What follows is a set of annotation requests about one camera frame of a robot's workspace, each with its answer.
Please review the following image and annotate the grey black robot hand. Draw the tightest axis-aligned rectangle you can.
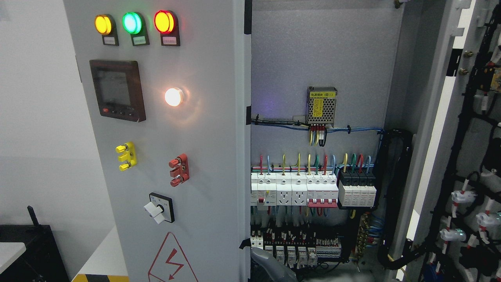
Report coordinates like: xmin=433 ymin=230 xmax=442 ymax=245
xmin=250 ymin=248 xmax=298 ymax=282

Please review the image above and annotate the black white surge protector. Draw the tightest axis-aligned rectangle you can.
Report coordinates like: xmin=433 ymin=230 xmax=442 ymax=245
xmin=338 ymin=170 xmax=377 ymax=207

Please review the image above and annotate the red terminal connector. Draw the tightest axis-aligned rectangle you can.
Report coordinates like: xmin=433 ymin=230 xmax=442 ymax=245
xmin=168 ymin=154 xmax=189 ymax=187

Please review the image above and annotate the black digital power meter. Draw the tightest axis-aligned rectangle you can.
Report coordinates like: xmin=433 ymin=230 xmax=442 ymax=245
xmin=89 ymin=60 xmax=146 ymax=123

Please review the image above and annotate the black relay terminal row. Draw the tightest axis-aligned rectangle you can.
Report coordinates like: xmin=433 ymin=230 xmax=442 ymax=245
xmin=250 ymin=221 xmax=344 ymax=269

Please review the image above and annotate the green indicator light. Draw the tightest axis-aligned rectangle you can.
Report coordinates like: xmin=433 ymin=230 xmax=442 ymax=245
xmin=122 ymin=11 xmax=149 ymax=46

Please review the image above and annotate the white socket breaker row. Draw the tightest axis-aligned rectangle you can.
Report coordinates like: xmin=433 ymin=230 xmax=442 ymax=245
xmin=250 ymin=172 xmax=339 ymax=210

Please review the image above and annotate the grey electrical cabinet body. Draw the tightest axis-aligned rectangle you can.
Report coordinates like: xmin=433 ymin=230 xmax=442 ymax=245
xmin=246 ymin=0 xmax=461 ymax=259

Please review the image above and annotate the black right cable conduit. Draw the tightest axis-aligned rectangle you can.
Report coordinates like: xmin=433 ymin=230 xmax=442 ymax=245
xmin=377 ymin=129 xmax=414 ymax=271

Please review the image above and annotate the yellow terminal connector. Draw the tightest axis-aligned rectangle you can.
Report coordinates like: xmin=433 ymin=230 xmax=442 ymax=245
xmin=115 ymin=142 xmax=137 ymax=171

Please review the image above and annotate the metal mesh power supply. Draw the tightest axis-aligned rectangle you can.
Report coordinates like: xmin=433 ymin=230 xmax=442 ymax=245
xmin=306 ymin=86 xmax=338 ymax=125

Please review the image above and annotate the white glowing indicator light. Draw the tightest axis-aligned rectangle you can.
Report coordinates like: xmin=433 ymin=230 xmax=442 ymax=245
xmin=164 ymin=87 xmax=184 ymax=107

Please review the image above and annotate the black box with antenna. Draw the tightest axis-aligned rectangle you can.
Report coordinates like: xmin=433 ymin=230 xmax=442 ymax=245
xmin=0 ymin=206 xmax=70 ymax=282

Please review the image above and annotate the grey cabinet door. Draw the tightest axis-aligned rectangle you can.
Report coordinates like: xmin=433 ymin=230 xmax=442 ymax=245
xmin=407 ymin=0 xmax=500 ymax=282
xmin=64 ymin=0 xmax=250 ymax=282

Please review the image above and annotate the red indicator light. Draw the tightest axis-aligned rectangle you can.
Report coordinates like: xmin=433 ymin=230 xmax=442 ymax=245
xmin=154 ymin=10 xmax=180 ymax=46

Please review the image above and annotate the yellow indicator light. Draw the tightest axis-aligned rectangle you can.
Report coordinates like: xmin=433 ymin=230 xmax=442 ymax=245
xmin=94 ymin=14 xmax=119 ymax=46

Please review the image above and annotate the red electric hazard warning sticker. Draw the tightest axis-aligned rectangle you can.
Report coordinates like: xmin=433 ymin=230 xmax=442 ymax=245
xmin=148 ymin=232 xmax=198 ymax=282

